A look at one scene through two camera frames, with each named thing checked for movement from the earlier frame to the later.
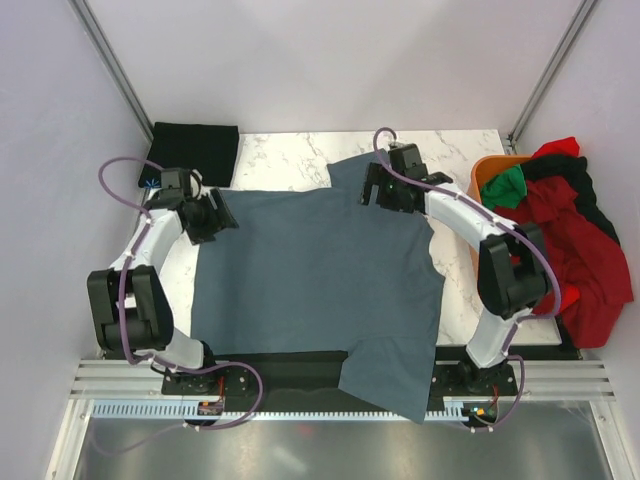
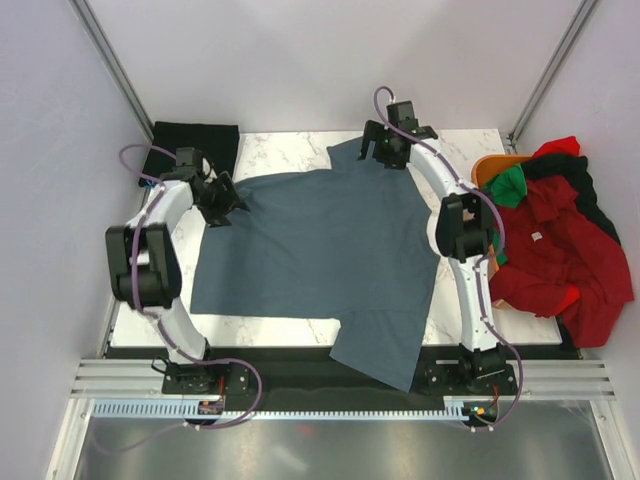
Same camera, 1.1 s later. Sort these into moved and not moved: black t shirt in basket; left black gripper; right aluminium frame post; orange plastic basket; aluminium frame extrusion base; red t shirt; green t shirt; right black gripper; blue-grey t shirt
Moved: right black gripper; blue-grey t shirt; left black gripper
Not moved: aluminium frame extrusion base; red t shirt; green t shirt; orange plastic basket; right aluminium frame post; black t shirt in basket
